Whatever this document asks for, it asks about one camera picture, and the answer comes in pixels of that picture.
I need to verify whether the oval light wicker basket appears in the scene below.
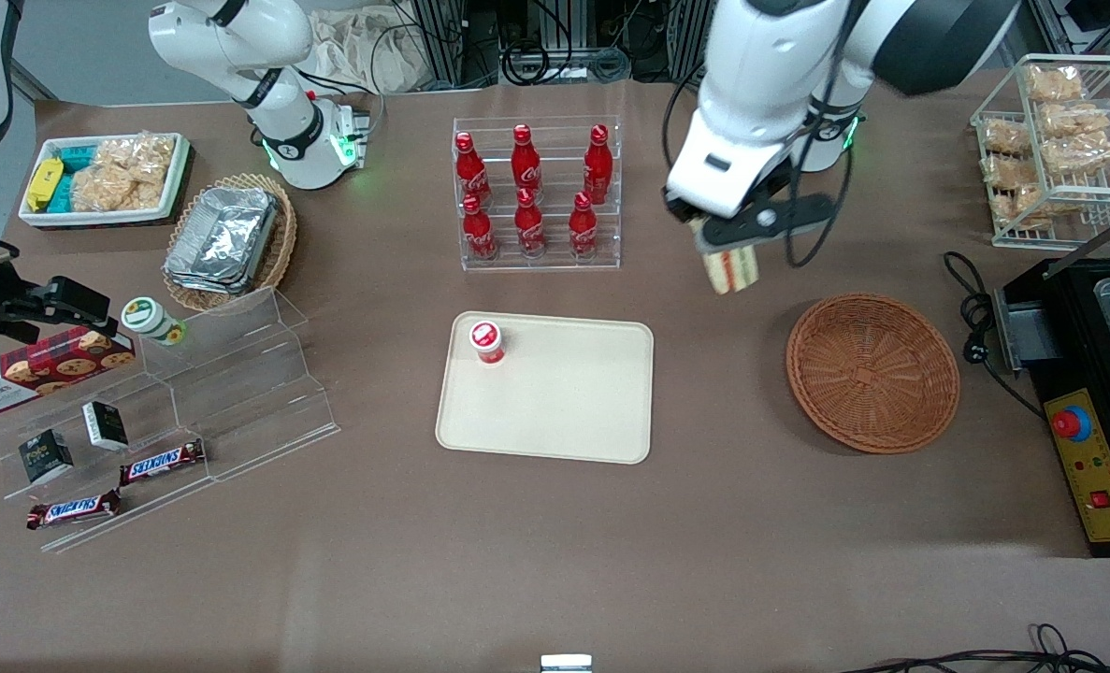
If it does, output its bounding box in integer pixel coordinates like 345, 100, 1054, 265
162, 173, 298, 314

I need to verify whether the small black carton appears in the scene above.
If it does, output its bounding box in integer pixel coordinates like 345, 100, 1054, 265
82, 401, 130, 451
18, 429, 76, 485

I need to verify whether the beige plastic tray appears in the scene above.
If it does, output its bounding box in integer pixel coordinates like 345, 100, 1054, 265
435, 311, 656, 465

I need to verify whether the red cola bottle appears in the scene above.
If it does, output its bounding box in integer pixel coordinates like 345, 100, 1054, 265
514, 188, 547, 260
569, 193, 599, 260
462, 194, 498, 262
512, 124, 543, 202
454, 132, 493, 207
583, 124, 613, 205

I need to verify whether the red lidded cup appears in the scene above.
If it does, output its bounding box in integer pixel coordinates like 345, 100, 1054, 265
469, 320, 507, 366

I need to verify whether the triangular sandwich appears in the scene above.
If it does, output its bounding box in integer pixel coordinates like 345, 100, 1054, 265
699, 241, 761, 296

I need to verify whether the green lidded cup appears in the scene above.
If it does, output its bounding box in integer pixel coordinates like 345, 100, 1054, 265
121, 296, 188, 347

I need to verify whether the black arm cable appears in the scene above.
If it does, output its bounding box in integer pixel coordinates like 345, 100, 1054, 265
662, 70, 857, 270

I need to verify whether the yellow control panel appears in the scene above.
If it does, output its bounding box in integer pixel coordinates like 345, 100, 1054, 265
1044, 388, 1110, 543

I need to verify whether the red tartan cookie box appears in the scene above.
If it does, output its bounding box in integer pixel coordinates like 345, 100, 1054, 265
0, 325, 137, 418

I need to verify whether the yellow snack pack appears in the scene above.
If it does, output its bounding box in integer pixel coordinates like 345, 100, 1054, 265
27, 157, 65, 212

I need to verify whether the clear acrylic bottle rack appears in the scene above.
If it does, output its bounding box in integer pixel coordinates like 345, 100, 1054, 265
452, 116, 623, 273

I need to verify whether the black cable bundle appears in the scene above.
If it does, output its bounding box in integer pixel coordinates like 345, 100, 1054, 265
498, 0, 632, 85

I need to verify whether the black machine housing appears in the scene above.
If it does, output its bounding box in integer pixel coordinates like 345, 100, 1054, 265
992, 252, 1110, 559

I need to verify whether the white rectangular snack tray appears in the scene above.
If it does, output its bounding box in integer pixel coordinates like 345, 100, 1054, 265
18, 133, 193, 229

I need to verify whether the bagged fried snack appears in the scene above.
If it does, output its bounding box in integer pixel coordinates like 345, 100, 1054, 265
1025, 64, 1087, 104
983, 119, 1032, 158
982, 154, 1042, 193
1041, 101, 1110, 141
994, 187, 1048, 231
1045, 131, 1110, 179

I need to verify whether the white wire rack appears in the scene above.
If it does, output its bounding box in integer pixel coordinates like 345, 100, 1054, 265
971, 53, 1110, 251

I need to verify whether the black floor cable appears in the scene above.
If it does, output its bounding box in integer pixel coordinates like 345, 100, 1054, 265
840, 623, 1110, 673

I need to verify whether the beige cloth bag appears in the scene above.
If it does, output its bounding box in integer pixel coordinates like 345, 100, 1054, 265
307, 7, 425, 94

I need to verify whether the clear rice cracker bag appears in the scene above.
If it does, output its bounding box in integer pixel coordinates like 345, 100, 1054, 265
92, 131, 180, 180
70, 164, 168, 213

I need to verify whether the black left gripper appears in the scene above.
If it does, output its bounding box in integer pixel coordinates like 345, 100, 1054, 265
664, 190, 763, 272

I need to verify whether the round brown wicker basket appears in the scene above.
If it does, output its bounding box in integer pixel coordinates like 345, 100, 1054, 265
786, 294, 962, 455

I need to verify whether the snickers chocolate bar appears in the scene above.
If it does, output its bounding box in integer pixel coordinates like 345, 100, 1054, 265
26, 489, 123, 531
119, 438, 207, 487

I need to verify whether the clear acrylic step shelf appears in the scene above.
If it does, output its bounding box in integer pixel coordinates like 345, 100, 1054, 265
0, 285, 342, 554

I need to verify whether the black power cable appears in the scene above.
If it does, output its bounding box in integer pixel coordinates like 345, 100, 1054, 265
943, 251, 1046, 422

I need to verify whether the grey metal bar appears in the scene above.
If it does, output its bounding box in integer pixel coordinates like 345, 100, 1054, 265
1041, 199, 1110, 281

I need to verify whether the aluminium foil container stack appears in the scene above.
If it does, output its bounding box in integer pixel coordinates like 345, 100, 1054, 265
164, 185, 281, 296

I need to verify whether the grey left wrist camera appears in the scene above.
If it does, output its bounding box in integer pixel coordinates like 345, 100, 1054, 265
751, 193, 838, 242

